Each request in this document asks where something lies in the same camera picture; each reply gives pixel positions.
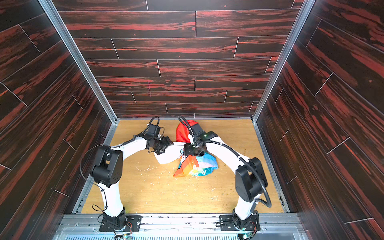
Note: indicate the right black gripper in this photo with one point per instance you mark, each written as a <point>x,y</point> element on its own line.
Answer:
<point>192,150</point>

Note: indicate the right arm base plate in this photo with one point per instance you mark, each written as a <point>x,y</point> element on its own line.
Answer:
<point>234,223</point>

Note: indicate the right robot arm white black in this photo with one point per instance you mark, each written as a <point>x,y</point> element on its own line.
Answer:
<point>250,179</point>

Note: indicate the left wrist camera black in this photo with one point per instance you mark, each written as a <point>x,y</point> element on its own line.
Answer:
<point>153,131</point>

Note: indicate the aluminium front rail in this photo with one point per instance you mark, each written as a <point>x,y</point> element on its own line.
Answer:
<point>182,227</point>

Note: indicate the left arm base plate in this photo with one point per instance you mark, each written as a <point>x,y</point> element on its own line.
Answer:
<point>127,223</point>

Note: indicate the white orange kids jacket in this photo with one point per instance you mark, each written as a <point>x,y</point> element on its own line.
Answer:
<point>197,165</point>

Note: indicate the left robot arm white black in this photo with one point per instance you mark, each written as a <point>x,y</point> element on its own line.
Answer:
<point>108,170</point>

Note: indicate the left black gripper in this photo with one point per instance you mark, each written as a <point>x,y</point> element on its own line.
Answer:
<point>163,144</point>

